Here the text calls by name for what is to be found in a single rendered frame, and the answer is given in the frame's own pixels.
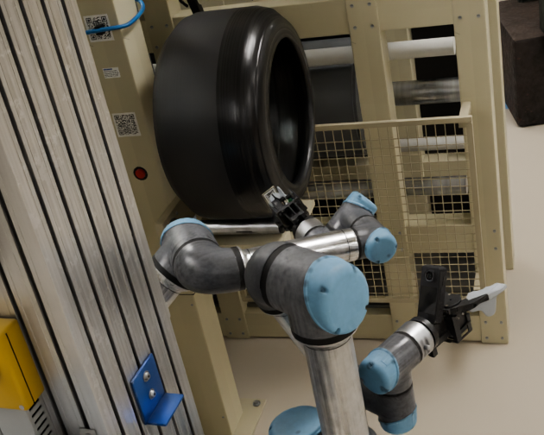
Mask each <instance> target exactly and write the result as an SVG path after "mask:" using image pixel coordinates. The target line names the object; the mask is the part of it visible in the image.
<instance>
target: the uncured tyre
mask: <svg viewBox="0 0 544 435"><path fill-rule="evenodd" d="M153 121H154V130H155V140H156V145H157V149H158V153H159V156H160V160H161V165H162V168H163V170H164V173H165V175H166V177H167V179H168V182H169V184H170V186H171V187H172V189H173V190H174V192H175V194H176V195H177V196H178V197H179V198H180V199H181V200H182V201H183V202H184V204H185V205H186V206H187V207H188V208H189V209H190V210H191V211H193V212H194V213H195V214H197V215H199V216H201V217H203V218H210V219H213V220H225V219H256V218H272V211H271V210H270V208H269V206H268V205H267V203H266V201H265V199H264V198H263V196H262V194H263V193H265V192H266V191H267V190H268V189H270V187H272V186H274V187H275V189H276V191H277V192H278V190H277V187H278V186H279V187H280V188H281V190H282V191H283V192H284V194H286V195H287V194H289V193H290V194H291V196H292V198H293V199H295V196H294V195H293V194H292V193H291V192H290V191H289V189H288V188H290V189H291V190H292V191H293V192H294V193H295V194H296V195H297V196H298V197H299V198H300V199H301V197H302V196H303V194H304V193H305V191H306V189H307V185H308V182H309V179H310V175H311V172H312V166H313V154H314V141H315V116H314V102H313V88H312V81H311V76H310V72H309V67H308V64H307V57H306V54H305V51H304V48H303V46H302V43H301V41H300V37H299V36H298V34H297V32H296V30H295V29H294V27H293V25H292V24H291V23H290V22H289V21H288V20H287V19H285V18H284V17H283V16H281V15H280V14H279V13H278V12H277V11H275V10H274V9H271V8H268V7H263V6H258V5H256V6H248V7H240V8H232V9H217V10H209V11H201V12H197V13H194V14H192V15H190V16H187V17H185V18H184V19H182V20H181V21H180V22H179V23H178V24H177V25H176V27H175V28H174V30H173V31H172V33H171V34H170V35H169V37H168V38H167V39H166V41H165V42H164V44H163V46H162V48H161V51H160V54H159V57H158V61H157V64H156V68H155V77H154V85H153ZM278 193H279V192H278Z"/></svg>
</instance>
